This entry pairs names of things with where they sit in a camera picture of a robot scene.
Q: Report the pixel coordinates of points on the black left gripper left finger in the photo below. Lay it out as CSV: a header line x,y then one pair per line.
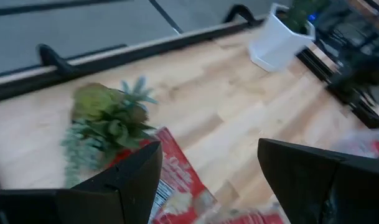
x,y
124,193

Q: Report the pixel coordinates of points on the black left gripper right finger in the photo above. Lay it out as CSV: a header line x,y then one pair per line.
x,y
316,186

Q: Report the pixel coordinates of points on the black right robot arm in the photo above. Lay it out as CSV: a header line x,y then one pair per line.
x,y
357,76

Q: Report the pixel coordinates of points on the red popcorn bag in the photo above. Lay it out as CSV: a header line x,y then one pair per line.
x,y
363,143
176,174

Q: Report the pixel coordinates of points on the clear wrapped popcorn bag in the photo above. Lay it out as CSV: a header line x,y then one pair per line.
x,y
251,217

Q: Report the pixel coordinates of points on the succulent plant in black pot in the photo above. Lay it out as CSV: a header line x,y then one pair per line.
x,y
111,124

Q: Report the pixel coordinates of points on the green plant in white pot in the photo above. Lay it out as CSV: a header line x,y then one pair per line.
x,y
276,43

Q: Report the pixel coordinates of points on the black table edge rail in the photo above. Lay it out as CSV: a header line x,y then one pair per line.
x,y
120,56
332,87

